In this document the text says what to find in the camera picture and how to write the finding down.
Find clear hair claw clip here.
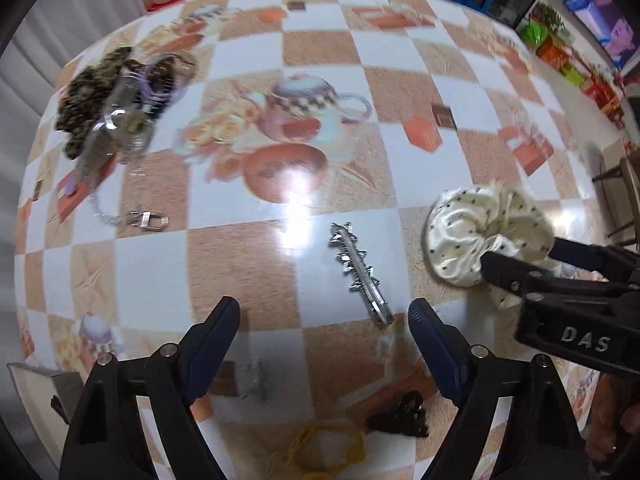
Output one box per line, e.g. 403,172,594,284
75,77,153,186

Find silver star hair clip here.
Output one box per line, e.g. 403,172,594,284
328,221,394,327

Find small black hair claw clip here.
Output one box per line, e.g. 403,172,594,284
366,390,429,437

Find silver chain with clasp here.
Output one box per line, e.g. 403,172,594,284
90,194,170,233

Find wooden chair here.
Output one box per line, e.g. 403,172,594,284
592,140,640,248

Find person's right hand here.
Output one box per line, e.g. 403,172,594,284
582,375,640,466

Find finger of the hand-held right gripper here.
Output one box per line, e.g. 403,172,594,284
549,237,640,283
480,251,640,306

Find cream dotted satin scrunchie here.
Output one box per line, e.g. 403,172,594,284
424,186,556,308

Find purple coil hair ties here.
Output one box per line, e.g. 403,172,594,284
122,52,196,116

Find checkered printed tablecloth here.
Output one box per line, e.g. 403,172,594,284
12,0,616,480

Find row of colourful gift boxes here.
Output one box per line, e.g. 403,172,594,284
520,2,628,128

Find leopard print scrunchie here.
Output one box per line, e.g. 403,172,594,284
54,47,136,161

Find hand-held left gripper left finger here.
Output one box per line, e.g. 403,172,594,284
60,296,242,480

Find yellow hair tie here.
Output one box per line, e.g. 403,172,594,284
272,420,366,467

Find grey tray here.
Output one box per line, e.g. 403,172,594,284
6,362,83,426

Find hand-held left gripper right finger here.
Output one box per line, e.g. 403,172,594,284
407,298,588,480

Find television screen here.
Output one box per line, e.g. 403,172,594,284
565,0,640,68

